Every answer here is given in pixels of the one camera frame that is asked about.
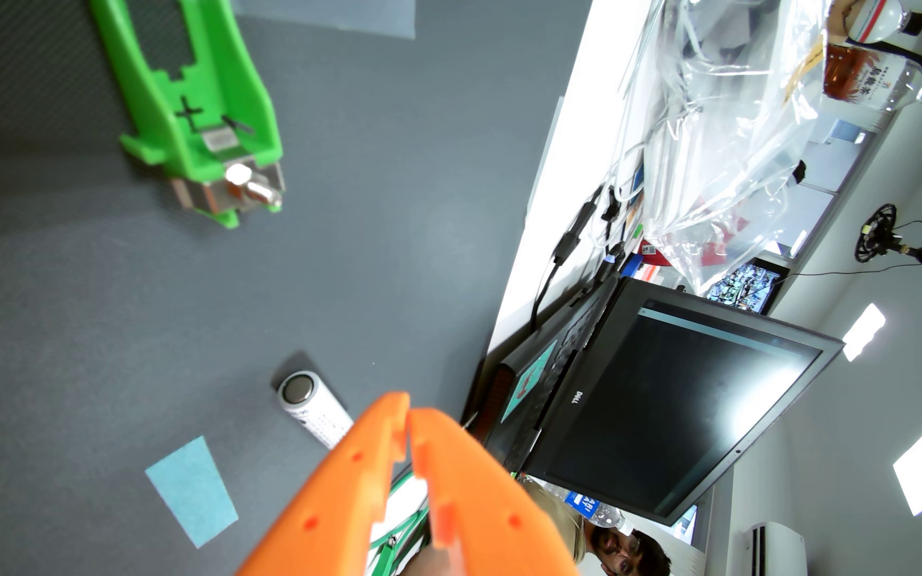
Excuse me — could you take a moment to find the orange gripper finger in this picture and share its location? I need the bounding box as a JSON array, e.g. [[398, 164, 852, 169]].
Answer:
[[237, 392, 412, 576], [410, 407, 579, 576]]

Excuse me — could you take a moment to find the white cylindrical battery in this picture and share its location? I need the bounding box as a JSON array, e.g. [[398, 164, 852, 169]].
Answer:
[[277, 370, 355, 450]]

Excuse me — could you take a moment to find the green battery holder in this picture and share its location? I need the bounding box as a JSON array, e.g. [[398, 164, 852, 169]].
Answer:
[[90, 0, 287, 230]]

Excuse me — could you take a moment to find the water bottle with blue label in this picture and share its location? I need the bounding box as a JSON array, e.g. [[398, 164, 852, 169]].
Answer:
[[563, 490, 637, 535]]

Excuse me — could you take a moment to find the light blue tape piece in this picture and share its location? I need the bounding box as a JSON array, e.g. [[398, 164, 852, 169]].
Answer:
[[145, 436, 240, 550]]

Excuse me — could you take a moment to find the person's head with glasses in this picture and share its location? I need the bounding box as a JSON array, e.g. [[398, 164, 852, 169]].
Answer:
[[525, 480, 674, 576]]

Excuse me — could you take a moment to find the black Dell laptop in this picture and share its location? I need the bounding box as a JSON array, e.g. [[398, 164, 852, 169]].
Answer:
[[461, 276, 846, 527]]

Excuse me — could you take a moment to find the white air conditioner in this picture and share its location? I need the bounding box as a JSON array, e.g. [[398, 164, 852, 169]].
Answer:
[[743, 522, 808, 576]]

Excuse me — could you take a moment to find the dark grey mat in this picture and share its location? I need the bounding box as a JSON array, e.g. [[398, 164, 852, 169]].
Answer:
[[0, 0, 594, 576]]

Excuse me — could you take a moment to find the monitor showing images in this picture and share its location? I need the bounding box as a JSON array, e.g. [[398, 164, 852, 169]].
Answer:
[[703, 258, 792, 315]]

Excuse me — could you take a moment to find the small ceiling light panel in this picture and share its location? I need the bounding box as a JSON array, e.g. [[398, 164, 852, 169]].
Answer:
[[842, 303, 887, 363]]

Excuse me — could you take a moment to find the clear plastic bag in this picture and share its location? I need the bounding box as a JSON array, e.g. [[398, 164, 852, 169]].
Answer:
[[629, 0, 838, 295]]

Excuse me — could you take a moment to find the grey tape strip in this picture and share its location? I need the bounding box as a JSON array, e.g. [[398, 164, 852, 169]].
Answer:
[[233, 0, 417, 40]]

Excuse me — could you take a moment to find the black round device on stand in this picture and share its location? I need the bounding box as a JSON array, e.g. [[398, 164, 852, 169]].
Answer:
[[854, 203, 918, 265]]

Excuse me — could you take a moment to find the brown tea bottle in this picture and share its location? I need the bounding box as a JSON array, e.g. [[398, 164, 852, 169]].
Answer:
[[821, 40, 922, 133]]

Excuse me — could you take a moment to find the clear bottle with black cap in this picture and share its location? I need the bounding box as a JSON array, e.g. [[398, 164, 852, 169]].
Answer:
[[829, 0, 922, 45]]

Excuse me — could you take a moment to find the green wire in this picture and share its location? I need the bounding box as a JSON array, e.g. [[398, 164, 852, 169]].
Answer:
[[369, 468, 432, 576]]

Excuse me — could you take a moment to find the black cable with adapter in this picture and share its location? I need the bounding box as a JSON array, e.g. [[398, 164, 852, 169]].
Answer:
[[531, 184, 608, 329]]

